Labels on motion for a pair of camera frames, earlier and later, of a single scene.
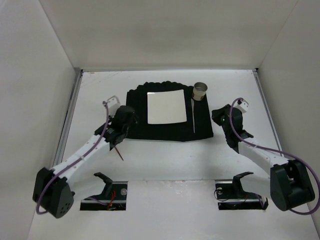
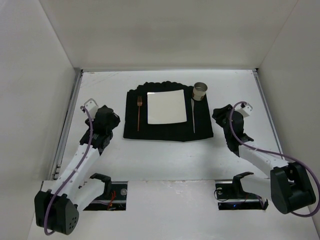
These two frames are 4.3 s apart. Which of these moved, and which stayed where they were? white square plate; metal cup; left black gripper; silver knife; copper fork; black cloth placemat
Moved: left black gripper; copper fork
Stayed: black cloth placemat; silver knife; metal cup; white square plate
